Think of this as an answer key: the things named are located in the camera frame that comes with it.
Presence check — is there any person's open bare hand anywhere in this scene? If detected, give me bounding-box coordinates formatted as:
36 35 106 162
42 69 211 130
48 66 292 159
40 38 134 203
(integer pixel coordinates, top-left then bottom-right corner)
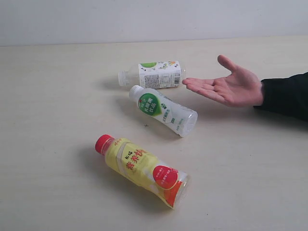
182 55 264 107

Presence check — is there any clear bottle white square label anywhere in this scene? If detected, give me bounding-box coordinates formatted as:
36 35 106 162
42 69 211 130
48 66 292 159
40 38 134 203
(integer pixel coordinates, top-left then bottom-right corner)
118 61 187 89

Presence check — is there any white bottle green round label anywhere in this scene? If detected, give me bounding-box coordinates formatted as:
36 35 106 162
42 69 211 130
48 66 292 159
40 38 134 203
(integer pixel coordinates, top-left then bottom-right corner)
129 85 198 137

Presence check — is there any yellow label bottle red cap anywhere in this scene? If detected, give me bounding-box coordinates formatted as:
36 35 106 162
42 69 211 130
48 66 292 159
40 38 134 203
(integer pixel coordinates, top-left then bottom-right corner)
95 134 190 209

